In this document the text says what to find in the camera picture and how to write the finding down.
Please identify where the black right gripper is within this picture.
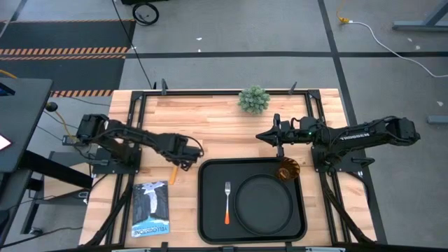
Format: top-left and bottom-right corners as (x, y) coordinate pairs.
(255, 113), (321, 158)

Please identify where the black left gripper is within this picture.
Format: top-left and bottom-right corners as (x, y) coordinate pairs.
(159, 132), (205, 172)

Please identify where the orange translucent cup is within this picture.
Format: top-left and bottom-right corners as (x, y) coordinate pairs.
(275, 156), (302, 183)

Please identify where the fork with orange handle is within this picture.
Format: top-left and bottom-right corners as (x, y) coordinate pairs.
(223, 181), (232, 225)

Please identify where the black round plate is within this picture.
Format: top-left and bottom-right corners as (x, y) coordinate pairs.
(233, 173), (295, 237)

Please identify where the black rectangular tray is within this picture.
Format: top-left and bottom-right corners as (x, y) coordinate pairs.
(197, 157), (309, 245)

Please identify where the green artificial succulent plant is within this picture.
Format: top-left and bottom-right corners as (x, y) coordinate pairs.
(237, 85), (271, 116)

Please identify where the Yellowstone waterfall postcard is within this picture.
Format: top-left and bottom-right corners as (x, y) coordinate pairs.
(131, 180), (171, 239)

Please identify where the black desk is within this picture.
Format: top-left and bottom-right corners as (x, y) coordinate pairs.
(0, 77), (53, 174)

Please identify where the grey table foot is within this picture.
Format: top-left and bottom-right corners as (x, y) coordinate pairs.
(426, 115), (448, 126)

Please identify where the black hazard-striped floor mat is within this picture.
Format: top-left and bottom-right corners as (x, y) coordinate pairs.
(0, 19), (137, 98)

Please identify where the black aluminium table frame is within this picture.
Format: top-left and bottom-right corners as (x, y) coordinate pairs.
(82, 89), (388, 252)

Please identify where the black desk leg frame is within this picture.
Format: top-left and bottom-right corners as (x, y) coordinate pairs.
(20, 150), (94, 235)

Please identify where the thin yellow cable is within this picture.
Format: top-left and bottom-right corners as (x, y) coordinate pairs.
(55, 110), (76, 141)

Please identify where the long black hanging cable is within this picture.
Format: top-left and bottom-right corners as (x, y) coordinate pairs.
(111, 0), (155, 90)

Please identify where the yellow cable with plug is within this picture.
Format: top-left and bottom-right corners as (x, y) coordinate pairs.
(335, 0), (351, 25)

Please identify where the black floor cable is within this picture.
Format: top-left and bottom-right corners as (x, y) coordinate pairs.
(0, 225), (83, 249)

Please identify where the white floor cable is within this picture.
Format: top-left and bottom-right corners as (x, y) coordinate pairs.
(349, 20), (448, 78)

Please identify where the coiled black cable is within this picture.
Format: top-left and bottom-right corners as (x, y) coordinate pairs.
(132, 2), (160, 27)

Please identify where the grey table leg frame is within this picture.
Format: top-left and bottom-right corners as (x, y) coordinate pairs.
(391, 0), (448, 33)

